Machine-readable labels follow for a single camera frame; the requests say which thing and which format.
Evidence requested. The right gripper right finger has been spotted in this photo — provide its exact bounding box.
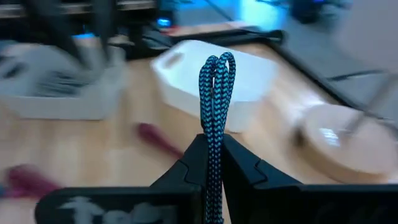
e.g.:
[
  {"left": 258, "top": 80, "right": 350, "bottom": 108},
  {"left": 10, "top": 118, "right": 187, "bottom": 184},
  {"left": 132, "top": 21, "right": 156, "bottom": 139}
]
[{"left": 221, "top": 133, "right": 398, "bottom": 224}]

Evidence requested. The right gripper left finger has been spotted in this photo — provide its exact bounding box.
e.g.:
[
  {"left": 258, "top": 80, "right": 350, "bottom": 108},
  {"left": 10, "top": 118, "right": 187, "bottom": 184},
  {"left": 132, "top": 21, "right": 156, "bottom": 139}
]
[{"left": 34, "top": 133, "right": 209, "bottom": 224}]

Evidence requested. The pink braided USB cable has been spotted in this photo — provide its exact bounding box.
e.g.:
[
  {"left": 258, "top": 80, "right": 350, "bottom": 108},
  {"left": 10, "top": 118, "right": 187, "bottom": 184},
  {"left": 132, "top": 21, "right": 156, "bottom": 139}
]
[{"left": 0, "top": 123, "right": 185, "bottom": 200}]

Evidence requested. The blue braided USB cable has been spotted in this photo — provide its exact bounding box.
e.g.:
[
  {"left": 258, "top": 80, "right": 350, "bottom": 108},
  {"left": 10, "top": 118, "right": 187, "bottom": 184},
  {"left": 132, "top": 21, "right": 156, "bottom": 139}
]
[{"left": 198, "top": 51, "right": 237, "bottom": 224}]

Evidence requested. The white shade wooden base lamp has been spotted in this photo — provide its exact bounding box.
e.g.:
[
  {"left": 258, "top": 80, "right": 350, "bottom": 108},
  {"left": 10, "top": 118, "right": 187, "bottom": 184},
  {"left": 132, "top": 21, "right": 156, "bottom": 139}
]
[{"left": 292, "top": 70, "right": 398, "bottom": 185}]

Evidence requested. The white plastic bin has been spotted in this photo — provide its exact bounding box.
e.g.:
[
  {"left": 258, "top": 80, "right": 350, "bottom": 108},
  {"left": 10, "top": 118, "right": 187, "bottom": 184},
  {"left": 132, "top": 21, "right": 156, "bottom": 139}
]
[
  {"left": 150, "top": 39, "right": 279, "bottom": 133},
  {"left": 0, "top": 40, "right": 128, "bottom": 121}
]

